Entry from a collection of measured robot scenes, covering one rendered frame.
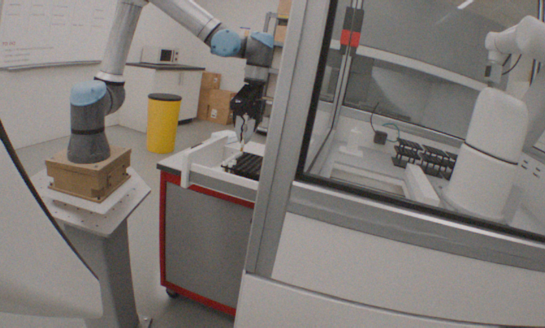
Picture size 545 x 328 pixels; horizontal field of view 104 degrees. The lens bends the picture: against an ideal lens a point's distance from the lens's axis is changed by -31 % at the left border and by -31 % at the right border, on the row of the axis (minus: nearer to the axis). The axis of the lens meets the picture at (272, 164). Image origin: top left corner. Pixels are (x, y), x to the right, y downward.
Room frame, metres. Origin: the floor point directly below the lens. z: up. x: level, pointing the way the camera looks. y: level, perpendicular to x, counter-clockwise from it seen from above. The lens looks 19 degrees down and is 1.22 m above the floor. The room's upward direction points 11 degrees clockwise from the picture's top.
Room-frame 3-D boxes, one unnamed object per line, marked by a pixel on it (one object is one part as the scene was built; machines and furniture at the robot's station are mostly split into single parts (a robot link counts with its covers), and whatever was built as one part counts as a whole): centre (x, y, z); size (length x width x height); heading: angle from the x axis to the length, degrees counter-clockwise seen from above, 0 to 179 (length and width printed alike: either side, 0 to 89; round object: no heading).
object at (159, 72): (4.50, 1.87, 0.61); 1.15 x 0.72 x 1.22; 162
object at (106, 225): (0.78, 0.60, 0.70); 0.45 x 0.44 x 0.12; 92
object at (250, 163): (0.90, 0.02, 0.87); 0.22 x 0.18 x 0.06; 78
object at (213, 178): (0.90, 0.01, 0.86); 0.40 x 0.26 x 0.06; 78
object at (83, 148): (0.78, 0.58, 0.91); 0.15 x 0.15 x 0.10
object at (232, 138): (1.58, 0.27, 0.78); 0.15 x 0.10 x 0.04; 156
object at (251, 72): (0.99, 0.11, 1.17); 0.08 x 0.08 x 0.05
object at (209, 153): (0.95, 0.21, 0.87); 0.29 x 0.02 x 0.11; 168
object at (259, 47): (0.99, 0.11, 1.25); 0.09 x 0.08 x 0.11; 99
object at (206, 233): (1.34, 0.11, 0.38); 0.62 x 0.58 x 0.76; 168
